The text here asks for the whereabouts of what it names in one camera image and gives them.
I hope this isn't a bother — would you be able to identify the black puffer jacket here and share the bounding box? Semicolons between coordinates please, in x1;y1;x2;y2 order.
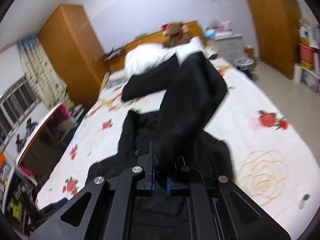
85;51;237;240

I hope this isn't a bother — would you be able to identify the folded black garment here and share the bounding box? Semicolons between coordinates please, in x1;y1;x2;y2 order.
121;54;180;102

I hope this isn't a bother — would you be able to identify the white duvet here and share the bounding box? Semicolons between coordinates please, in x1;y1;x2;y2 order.
124;36;205;77

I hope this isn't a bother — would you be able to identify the white floral bed sheet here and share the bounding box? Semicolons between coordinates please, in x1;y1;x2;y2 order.
35;58;319;239

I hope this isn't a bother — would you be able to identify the wooden desk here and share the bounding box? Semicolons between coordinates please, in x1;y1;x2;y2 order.
15;103;78;181

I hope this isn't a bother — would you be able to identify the patterned curtain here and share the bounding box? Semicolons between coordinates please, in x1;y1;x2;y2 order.
17;33;70;109

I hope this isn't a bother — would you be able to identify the brown teddy bear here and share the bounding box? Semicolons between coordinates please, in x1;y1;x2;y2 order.
162;22;192;48

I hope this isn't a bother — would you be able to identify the white bedside drawer cabinet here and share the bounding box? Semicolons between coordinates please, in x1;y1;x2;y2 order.
214;34;244;64

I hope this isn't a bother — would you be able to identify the left wooden wardrobe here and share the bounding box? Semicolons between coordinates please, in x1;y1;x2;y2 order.
38;4;108;110

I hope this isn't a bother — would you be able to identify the wooden wardrobe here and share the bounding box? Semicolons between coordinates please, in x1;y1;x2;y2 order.
248;0;301;79
38;4;108;110

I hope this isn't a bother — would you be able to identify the red plastic bin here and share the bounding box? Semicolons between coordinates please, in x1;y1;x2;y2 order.
299;43;317;63

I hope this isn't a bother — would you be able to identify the right wooden wardrobe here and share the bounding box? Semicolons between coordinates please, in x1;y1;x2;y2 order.
248;0;301;79

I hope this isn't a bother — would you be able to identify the wire waste basket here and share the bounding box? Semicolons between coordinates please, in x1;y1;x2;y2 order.
234;57;254;79

